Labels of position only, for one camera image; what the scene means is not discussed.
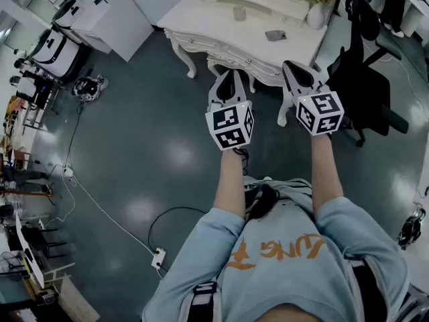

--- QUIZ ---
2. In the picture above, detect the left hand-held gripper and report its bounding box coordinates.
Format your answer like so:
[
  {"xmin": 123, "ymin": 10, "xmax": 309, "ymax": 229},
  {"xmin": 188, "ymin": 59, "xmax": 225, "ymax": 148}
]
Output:
[{"xmin": 204, "ymin": 69, "xmax": 255, "ymax": 152}]

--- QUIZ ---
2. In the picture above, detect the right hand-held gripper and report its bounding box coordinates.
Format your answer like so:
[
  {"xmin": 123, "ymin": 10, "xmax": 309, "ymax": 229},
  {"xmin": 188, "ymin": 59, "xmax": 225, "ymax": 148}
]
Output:
[{"xmin": 282, "ymin": 61, "xmax": 345, "ymax": 136}]

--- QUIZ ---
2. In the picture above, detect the person's right forearm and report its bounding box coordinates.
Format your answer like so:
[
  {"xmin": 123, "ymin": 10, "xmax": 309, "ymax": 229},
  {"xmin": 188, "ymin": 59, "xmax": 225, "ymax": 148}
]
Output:
[{"xmin": 309, "ymin": 133, "xmax": 345, "ymax": 216}]

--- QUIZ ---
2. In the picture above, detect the person's left forearm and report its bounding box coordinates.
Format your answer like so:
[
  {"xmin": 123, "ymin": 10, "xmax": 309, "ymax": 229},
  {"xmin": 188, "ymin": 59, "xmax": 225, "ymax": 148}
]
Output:
[{"xmin": 212, "ymin": 147, "xmax": 251, "ymax": 219}]

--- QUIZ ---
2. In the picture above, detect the white ornate table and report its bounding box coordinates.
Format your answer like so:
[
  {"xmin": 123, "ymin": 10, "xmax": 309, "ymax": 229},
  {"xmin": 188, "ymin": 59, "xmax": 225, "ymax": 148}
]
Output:
[{"xmin": 156, "ymin": 0, "xmax": 340, "ymax": 127}]

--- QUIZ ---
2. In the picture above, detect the grey flat pouch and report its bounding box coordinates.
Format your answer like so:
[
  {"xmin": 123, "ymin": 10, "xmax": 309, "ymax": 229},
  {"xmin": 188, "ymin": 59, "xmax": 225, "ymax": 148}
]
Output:
[{"xmin": 265, "ymin": 29, "xmax": 288, "ymax": 42}]

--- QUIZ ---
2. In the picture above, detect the black office chair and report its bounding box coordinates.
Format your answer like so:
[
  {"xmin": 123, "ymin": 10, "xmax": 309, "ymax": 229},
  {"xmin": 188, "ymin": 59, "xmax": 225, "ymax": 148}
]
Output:
[{"xmin": 326, "ymin": 0, "xmax": 410, "ymax": 148}]

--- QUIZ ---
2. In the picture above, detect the white ceramic vase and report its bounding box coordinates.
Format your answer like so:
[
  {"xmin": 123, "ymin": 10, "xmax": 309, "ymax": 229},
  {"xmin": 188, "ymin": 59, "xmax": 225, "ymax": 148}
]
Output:
[{"xmin": 306, "ymin": 1, "xmax": 331, "ymax": 31}]

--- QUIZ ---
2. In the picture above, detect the person's pale jeans leg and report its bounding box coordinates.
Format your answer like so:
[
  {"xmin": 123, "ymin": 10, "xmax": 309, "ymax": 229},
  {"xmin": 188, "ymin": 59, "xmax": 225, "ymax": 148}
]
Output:
[{"xmin": 243, "ymin": 176, "xmax": 314, "ymax": 203}]

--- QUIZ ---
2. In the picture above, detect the white cabinet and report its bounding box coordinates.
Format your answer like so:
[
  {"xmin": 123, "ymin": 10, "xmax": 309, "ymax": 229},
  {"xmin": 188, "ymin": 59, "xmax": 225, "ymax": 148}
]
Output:
[{"xmin": 68, "ymin": 0, "xmax": 155, "ymax": 63}]

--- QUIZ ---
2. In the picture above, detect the large white and black machine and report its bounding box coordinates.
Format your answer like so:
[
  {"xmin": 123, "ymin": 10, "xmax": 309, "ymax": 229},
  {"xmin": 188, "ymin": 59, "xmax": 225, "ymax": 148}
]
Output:
[{"xmin": 29, "ymin": 28, "xmax": 90, "ymax": 81}]

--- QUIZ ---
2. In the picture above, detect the small white and black machine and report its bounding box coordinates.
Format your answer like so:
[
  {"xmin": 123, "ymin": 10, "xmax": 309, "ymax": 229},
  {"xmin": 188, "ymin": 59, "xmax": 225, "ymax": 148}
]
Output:
[{"xmin": 52, "ymin": 0, "xmax": 88, "ymax": 30}]

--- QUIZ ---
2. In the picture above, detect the light blue sweatshirt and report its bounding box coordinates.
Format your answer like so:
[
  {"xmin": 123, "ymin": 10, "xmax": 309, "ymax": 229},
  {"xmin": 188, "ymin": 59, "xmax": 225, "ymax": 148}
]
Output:
[{"xmin": 141, "ymin": 178, "xmax": 412, "ymax": 322}]

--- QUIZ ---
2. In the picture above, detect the white flat board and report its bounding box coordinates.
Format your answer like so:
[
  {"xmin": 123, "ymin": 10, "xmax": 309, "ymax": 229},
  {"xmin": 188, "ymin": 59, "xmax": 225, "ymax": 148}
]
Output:
[{"xmin": 14, "ymin": 212, "xmax": 46, "ymax": 290}]

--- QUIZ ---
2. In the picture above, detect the small desk fan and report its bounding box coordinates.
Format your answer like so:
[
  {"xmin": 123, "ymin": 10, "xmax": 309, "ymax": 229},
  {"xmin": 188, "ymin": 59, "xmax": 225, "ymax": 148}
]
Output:
[{"xmin": 0, "ymin": 250, "xmax": 21, "ymax": 278}]

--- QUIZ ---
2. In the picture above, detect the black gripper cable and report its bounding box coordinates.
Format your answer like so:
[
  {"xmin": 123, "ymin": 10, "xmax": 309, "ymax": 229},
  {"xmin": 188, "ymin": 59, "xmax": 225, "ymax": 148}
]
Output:
[{"xmin": 233, "ymin": 147, "xmax": 251, "ymax": 176}]

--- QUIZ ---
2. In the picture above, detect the white gadget with cables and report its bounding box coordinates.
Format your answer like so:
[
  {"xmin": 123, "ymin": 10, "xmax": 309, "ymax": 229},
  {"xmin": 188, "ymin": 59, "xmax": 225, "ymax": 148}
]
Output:
[{"xmin": 71, "ymin": 74, "xmax": 110, "ymax": 104}]

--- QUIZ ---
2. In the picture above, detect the looped black floor cable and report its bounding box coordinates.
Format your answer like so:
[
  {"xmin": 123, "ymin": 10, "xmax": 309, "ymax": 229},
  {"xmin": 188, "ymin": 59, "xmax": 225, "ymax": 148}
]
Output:
[{"xmin": 147, "ymin": 206, "xmax": 209, "ymax": 272}]

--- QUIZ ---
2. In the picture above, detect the thin black floor cable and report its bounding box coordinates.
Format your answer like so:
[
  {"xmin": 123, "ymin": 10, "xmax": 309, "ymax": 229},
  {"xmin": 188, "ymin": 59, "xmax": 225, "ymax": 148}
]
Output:
[{"xmin": 64, "ymin": 101, "xmax": 84, "ymax": 167}]

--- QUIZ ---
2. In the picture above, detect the long white floor cable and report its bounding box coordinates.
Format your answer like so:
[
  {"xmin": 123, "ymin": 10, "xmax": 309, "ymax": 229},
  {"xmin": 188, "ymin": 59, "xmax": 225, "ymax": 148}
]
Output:
[{"xmin": 68, "ymin": 174, "xmax": 158, "ymax": 256}]

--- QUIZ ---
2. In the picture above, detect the black gadget with cables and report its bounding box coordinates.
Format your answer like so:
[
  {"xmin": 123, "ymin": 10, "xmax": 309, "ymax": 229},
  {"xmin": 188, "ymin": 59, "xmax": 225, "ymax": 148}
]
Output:
[{"xmin": 396, "ymin": 202, "xmax": 427, "ymax": 251}]

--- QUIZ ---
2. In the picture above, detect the black and white harness strap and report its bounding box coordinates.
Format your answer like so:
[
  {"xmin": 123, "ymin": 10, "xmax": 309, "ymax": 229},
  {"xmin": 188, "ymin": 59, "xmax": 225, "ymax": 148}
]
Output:
[
  {"xmin": 190, "ymin": 281, "xmax": 219, "ymax": 322},
  {"xmin": 344, "ymin": 253, "xmax": 387, "ymax": 322}
]

